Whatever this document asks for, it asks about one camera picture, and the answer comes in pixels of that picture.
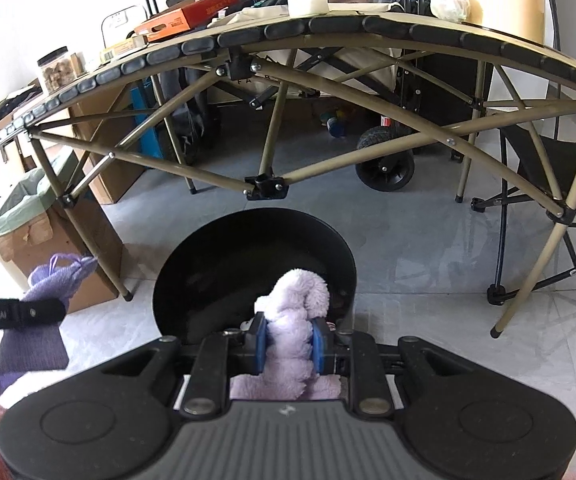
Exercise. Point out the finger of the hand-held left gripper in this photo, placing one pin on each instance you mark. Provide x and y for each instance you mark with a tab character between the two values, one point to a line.
35	312

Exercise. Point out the large cardboard box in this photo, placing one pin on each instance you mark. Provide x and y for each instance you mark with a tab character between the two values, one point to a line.
112	175

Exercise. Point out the red and white can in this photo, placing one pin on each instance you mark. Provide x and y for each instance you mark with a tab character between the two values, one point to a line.
386	121

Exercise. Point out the khaki folding table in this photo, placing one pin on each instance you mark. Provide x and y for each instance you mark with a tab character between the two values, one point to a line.
268	186

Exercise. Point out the small tan carton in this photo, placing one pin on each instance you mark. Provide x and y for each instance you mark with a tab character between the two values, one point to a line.
122	50

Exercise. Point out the dark grey bag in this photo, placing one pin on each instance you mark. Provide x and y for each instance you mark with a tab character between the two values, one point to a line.
187	120

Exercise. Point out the blue plastic box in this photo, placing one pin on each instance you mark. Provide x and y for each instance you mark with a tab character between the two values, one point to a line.
152	135

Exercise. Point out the purple knitted sock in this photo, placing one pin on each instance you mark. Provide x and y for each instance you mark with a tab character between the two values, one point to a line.
32	355

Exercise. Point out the white tape roll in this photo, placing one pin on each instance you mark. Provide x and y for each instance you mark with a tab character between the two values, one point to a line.
308	6

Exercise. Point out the open box of dark items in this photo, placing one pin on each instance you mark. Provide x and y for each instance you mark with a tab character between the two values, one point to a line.
12	105

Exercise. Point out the clear snack jar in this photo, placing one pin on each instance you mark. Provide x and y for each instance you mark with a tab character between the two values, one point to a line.
57	72

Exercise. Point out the green plastic bin liner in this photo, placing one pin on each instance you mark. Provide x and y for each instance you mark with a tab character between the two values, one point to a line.
22	210

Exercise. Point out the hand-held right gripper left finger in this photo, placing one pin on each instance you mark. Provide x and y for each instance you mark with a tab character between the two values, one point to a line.
262	342

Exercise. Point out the blue can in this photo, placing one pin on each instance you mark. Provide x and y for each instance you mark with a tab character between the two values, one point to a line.
336	127

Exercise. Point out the orange cardboard box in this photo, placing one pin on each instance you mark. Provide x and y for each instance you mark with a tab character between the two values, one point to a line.
192	15

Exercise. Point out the black trash bin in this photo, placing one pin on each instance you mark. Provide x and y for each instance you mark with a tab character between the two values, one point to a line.
248	250

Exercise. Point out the black folding chair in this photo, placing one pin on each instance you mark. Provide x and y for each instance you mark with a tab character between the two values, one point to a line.
543	150

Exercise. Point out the large cream container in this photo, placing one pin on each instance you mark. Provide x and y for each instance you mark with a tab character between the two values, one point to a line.
508	0

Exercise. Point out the lilac fluffy cloth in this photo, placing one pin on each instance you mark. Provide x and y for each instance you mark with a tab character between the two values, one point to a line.
293	300

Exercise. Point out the black case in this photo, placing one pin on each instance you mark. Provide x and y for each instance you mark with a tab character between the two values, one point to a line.
448	90

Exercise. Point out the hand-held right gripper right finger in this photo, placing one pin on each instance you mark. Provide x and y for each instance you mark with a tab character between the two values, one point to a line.
318	345

